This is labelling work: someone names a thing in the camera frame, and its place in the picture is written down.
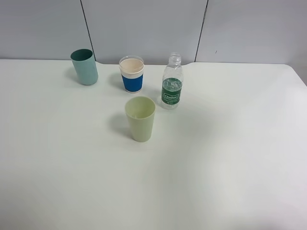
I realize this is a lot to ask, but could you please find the light green plastic cup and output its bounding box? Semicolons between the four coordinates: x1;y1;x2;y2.
125;96;156;142

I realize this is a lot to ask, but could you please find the clear bottle green label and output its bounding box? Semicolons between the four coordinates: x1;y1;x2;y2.
161;52;184;110

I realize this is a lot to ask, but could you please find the blue sleeved paper cup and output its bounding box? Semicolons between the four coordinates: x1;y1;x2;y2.
119;56;144;93

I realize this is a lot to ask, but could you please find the teal plastic cup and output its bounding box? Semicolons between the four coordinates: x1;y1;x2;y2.
71;49;98;85

